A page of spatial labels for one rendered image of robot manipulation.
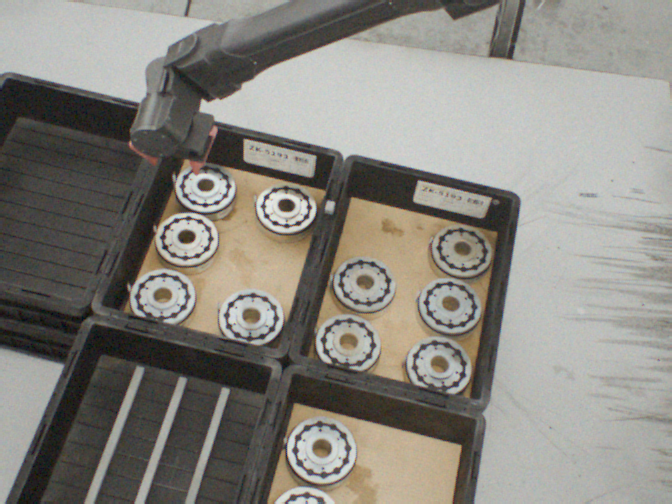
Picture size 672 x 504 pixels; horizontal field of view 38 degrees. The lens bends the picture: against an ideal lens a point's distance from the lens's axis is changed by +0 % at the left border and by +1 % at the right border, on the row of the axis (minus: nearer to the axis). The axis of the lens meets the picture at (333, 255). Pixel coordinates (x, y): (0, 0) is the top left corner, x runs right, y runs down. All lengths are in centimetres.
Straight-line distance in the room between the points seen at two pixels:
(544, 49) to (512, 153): 126
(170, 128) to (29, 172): 58
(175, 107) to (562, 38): 219
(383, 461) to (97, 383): 45
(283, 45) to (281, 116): 83
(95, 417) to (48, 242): 32
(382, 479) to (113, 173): 70
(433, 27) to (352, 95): 121
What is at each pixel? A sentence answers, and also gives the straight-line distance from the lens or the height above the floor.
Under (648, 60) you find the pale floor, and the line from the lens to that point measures 330.
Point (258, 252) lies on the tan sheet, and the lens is 161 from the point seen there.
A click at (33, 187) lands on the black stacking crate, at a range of 172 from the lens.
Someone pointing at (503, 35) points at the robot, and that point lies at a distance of 227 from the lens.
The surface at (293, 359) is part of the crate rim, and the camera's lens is 141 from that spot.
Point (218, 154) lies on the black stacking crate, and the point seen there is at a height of 86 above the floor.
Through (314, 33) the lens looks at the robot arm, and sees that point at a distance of 110.
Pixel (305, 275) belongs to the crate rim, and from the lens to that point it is 148.
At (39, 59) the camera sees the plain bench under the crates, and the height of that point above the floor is 70.
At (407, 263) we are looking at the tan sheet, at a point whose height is 83.
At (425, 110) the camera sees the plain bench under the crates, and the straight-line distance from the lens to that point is 200.
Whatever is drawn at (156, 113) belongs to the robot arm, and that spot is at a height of 126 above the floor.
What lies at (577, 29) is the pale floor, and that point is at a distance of 331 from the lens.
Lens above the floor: 220
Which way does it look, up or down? 58 degrees down
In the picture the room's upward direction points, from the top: 9 degrees clockwise
